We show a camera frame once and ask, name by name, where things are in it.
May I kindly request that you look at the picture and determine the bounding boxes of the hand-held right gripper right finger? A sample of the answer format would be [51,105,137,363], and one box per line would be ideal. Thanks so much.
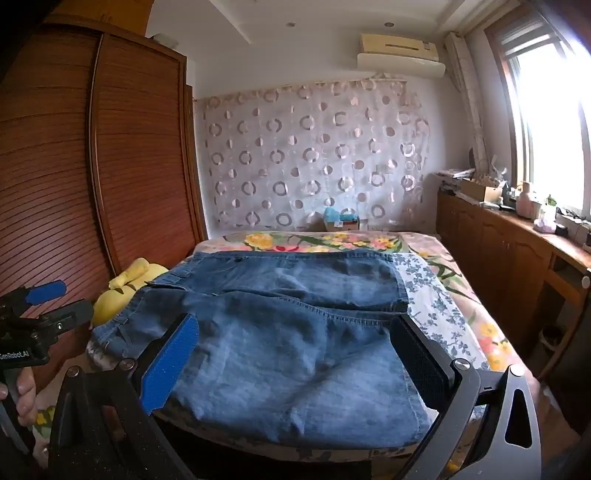
[390,314,543,480]

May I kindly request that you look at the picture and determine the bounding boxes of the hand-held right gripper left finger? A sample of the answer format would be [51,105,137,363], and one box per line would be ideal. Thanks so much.
[48,313,200,480]

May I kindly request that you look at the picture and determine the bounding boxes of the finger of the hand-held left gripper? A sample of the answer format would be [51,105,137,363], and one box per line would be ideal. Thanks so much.
[21,280,68,308]
[39,300,95,335]

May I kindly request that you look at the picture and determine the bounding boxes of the blue denim pants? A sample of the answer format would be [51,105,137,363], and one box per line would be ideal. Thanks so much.
[90,250,446,450]

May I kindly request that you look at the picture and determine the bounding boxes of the person's left hand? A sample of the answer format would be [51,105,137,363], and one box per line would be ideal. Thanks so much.
[0,369,38,428]

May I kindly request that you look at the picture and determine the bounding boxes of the yellow plush pillow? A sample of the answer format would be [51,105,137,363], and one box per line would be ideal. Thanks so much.
[91,258,169,326]

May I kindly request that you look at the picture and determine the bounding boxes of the blue floral cloth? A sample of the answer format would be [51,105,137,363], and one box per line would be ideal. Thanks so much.
[390,253,490,370]

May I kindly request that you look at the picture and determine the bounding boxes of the wooden headboard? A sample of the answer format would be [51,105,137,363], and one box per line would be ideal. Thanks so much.
[0,14,206,402]

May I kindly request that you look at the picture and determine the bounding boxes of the wooden side cabinet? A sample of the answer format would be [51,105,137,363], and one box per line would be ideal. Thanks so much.
[436,185,591,416]

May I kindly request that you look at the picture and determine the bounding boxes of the colourful floral bedsheet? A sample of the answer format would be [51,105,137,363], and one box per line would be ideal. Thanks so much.
[32,230,518,480]

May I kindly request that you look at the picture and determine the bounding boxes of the teal item on box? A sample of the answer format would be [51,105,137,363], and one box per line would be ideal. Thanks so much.
[323,206,361,232]

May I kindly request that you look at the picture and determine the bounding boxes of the open cardboard box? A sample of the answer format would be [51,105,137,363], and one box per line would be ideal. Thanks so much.
[459,178,502,201]

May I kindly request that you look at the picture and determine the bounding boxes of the stack of papers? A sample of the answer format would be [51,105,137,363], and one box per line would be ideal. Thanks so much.
[436,168,476,190]

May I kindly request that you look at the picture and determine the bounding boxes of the pink bottle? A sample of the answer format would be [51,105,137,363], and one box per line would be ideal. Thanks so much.
[517,182,541,217]

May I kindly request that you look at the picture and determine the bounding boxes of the circle patterned curtain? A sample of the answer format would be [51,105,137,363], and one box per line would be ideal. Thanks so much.
[196,76,432,232]

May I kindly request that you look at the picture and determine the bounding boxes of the white window drape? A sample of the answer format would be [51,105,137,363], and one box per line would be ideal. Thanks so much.
[445,32,490,171]

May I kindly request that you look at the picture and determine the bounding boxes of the window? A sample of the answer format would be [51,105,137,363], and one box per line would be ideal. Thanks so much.
[485,9,591,222]

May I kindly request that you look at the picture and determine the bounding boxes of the wall air conditioner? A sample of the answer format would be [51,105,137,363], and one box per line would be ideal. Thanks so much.
[356,33,446,77]

